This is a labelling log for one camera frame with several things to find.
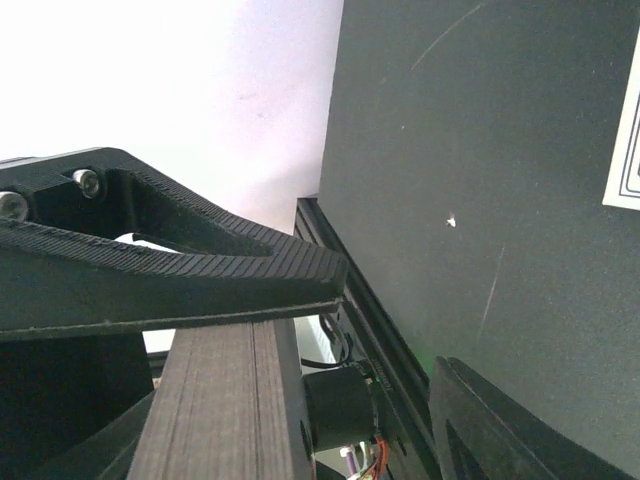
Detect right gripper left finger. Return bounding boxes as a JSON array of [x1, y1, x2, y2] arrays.
[[34, 391, 155, 479]]

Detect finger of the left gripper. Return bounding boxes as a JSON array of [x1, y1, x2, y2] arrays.
[[1, 148, 348, 341]]

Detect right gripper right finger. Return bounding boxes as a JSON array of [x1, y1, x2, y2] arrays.
[[429, 357, 631, 480]]

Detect blue-backed playing card deck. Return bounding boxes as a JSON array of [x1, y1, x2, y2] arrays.
[[128, 319, 316, 479]]

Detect dealt cards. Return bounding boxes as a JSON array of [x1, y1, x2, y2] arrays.
[[602, 44, 639, 211]]

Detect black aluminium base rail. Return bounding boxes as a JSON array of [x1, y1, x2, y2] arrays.
[[294, 198, 442, 479]]

